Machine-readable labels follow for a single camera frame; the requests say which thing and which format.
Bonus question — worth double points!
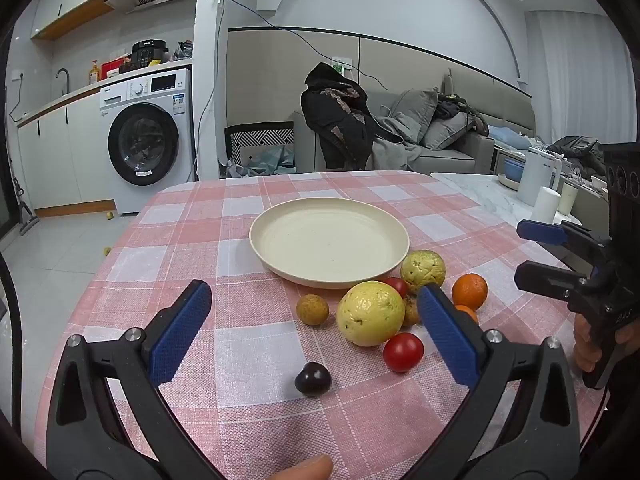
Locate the grey cushion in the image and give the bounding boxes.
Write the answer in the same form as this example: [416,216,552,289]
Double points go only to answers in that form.
[387,89,440,133]
[421,110,476,151]

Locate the dark clothes pile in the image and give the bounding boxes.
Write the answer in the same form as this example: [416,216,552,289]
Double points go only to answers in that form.
[437,92,488,136]

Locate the person's right hand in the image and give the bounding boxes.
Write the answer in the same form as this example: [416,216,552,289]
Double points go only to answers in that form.
[572,311,640,376]

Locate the grey sofa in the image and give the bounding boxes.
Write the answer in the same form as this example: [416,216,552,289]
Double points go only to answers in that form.
[292,87,536,176]

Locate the large red tomato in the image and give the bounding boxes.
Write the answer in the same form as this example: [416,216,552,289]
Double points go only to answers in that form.
[383,332,425,373]

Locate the black white patterned box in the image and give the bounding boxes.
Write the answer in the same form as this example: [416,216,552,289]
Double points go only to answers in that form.
[224,121,296,178]

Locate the teal plastic bag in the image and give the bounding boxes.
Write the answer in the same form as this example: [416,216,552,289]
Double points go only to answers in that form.
[227,144,296,178]

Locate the grey blanket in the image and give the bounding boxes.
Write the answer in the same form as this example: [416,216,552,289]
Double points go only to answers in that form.
[370,115,426,171]

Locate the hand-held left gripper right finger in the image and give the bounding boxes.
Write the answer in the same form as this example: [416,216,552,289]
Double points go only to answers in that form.
[405,284,584,480]

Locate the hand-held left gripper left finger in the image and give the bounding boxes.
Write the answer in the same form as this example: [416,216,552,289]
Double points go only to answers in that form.
[46,280,223,480]

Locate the small speckled green guava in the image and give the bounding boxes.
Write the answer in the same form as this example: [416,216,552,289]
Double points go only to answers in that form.
[400,250,447,295]

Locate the dark purple plum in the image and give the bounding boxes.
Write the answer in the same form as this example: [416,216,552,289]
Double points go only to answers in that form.
[294,361,332,397]

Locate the large yellow guava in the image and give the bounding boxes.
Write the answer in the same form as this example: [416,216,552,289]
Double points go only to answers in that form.
[336,280,406,347]

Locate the pink checked tablecloth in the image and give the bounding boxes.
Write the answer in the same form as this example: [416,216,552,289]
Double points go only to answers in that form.
[65,170,608,480]

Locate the black pressure cooker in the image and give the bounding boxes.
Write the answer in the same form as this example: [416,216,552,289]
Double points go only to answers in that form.
[131,39,168,68]

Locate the cream round plate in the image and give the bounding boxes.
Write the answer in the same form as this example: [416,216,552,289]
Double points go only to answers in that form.
[249,197,411,291]

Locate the white curtain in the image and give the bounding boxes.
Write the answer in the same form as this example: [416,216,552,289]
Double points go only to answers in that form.
[525,10,636,146]

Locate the white cylinder cup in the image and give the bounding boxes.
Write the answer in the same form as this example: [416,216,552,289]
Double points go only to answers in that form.
[531,186,562,225]

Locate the white washing machine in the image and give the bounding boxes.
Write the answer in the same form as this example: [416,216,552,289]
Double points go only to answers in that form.
[98,67,197,216]

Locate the brown longan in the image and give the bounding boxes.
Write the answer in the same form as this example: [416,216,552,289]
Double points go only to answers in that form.
[296,294,330,327]
[400,295,421,328]

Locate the white marble table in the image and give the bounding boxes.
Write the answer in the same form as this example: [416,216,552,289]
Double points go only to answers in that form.
[430,171,583,261]

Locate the white upper kitchen cabinets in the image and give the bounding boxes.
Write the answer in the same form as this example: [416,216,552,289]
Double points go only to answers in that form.
[30,0,151,41]

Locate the person's left hand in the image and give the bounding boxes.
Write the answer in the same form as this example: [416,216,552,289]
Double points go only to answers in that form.
[270,454,334,480]

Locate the cream cup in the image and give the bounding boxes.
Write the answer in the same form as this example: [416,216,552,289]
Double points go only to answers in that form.
[557,181,580,216]

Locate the light blue pillow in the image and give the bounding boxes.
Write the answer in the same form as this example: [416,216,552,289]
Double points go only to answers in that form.
[487,126,533,150]

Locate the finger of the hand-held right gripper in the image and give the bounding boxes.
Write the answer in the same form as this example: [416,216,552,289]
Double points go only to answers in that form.
[516,219,613,267]
[514,260,607,312]

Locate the white kitchen counter cabinets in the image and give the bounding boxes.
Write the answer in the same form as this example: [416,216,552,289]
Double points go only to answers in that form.
[17,97,118,211]

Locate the black cable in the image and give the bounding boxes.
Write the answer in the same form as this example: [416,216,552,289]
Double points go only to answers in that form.
[147,0,391,92]

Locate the floor mop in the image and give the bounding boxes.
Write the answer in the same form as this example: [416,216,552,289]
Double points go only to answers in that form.
[11,177,40,236]

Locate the black jacket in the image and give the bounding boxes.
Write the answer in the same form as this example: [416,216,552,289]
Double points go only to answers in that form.
[300,62,383,171]

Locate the dark coat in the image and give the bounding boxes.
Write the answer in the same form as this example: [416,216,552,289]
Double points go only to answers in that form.
[547,136,606,177]

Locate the white kettle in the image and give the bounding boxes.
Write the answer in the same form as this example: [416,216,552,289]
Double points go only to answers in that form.
[516,149,566,206]

